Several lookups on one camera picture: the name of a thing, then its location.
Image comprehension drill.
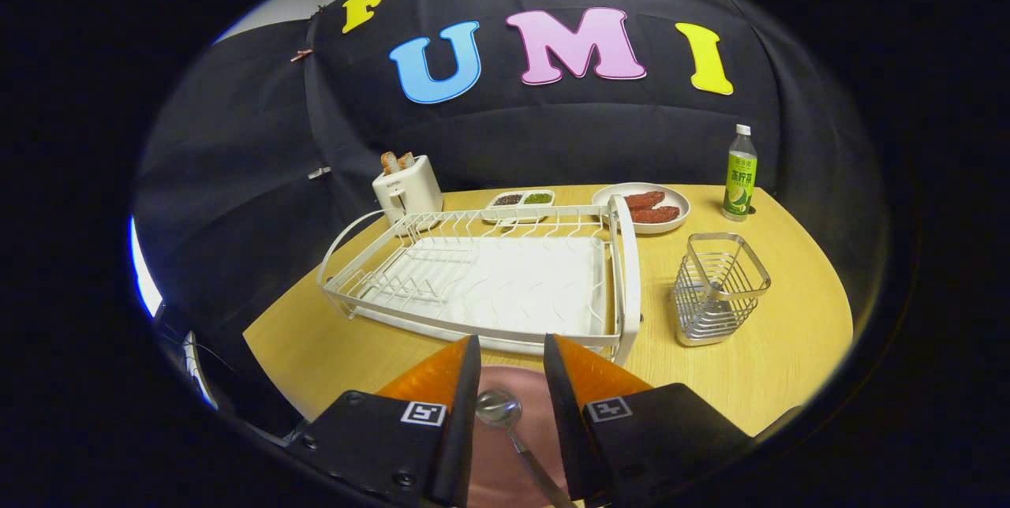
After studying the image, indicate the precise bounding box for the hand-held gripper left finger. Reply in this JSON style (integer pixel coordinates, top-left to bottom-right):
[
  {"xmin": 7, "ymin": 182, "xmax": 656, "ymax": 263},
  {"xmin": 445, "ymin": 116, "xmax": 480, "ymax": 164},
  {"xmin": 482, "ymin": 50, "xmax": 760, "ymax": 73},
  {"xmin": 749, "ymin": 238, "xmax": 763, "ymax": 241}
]
[{"xmin": 288, "ymin": 334, "xmax": 482, "ymax": 507}]

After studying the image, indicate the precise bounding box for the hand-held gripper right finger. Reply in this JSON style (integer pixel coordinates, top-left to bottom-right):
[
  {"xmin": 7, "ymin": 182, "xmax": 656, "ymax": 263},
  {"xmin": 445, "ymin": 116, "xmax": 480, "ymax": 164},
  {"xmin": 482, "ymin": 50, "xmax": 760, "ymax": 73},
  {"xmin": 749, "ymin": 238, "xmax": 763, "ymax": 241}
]
[{"xmin": 543, "ymin": 334, "xmax": 754, "ymax": 505}]

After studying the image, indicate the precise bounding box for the metal spoon with brown handle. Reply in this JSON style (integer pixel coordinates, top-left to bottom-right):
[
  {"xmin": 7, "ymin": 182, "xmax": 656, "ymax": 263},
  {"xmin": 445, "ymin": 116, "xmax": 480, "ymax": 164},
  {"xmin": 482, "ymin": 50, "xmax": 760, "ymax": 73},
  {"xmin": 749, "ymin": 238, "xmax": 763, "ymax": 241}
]
[{"xmin": 475, "ymin": 388, "xmax": 577, "ymax": 508}]

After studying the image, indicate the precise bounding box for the pink plate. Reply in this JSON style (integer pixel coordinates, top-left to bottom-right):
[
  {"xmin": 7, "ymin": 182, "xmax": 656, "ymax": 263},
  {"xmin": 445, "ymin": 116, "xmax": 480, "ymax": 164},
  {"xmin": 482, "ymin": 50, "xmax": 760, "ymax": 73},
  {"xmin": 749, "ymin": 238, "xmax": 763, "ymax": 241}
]
[{"xmin": 466, "ymin": 364, "xmax": 573, "ymax": 508}]

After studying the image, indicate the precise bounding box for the white wire dish rack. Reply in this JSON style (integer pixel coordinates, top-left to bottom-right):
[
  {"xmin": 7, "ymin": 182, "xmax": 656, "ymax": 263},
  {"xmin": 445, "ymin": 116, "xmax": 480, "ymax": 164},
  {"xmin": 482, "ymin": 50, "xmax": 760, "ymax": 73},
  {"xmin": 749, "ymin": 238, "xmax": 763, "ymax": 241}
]
[{"xmin": 317, "ymin": 194, "xmax": 643, "ymax": 367}]

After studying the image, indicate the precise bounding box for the metal wire basket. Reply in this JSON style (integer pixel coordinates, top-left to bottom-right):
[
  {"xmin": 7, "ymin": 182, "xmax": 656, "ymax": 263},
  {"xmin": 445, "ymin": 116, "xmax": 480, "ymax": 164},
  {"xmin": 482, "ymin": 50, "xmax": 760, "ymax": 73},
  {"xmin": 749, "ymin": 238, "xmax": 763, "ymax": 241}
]
[{"xmin": 673, "ymin": 233, "xmax": 772, "ymax": 347}]

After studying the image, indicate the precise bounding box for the white divided dish with beans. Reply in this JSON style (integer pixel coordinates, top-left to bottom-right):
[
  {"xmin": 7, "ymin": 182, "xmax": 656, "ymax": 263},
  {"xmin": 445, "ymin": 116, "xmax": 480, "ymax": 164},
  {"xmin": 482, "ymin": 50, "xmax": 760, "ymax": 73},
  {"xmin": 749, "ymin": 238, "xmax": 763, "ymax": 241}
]
[{"xmin": 481, "ymin": 189, "xmax": 556, "ymax": 225}]

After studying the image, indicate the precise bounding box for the white plate with sausages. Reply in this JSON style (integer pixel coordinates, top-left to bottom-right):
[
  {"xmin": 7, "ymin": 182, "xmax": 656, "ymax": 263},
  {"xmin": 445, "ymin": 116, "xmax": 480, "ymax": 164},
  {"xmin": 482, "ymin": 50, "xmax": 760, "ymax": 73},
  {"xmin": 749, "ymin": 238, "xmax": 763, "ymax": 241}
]
[{"xmin": 592, "ymin": 182, "xmax": 691, "ymax": 235}]

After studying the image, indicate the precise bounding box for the white toaster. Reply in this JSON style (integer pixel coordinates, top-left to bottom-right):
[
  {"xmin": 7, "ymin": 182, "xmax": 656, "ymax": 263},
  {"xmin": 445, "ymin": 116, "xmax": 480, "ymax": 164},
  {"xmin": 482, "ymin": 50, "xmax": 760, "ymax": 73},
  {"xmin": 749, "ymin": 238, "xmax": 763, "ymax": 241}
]
[{"xmin": 372, "ymin": 155, "xmax": 443, "ymax": 226}]

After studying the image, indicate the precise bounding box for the black backdrop cloth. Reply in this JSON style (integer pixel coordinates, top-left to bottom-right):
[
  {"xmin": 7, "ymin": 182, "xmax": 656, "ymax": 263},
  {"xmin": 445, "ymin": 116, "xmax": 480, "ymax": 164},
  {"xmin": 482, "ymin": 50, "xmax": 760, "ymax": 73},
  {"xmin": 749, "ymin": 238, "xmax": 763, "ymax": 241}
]
[{"xmin": 130, "ymin": 0, "xmax": 892, "ymax": 430}]

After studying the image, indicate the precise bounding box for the green tea bottle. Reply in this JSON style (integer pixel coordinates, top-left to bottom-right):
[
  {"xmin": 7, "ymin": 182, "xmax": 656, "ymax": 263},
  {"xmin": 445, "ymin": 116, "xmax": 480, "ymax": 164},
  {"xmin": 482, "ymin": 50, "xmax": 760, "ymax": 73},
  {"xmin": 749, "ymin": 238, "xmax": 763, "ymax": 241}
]
[{"xmin": 722, "ymin": 125, "xmax": 758, "ymax": 222}]

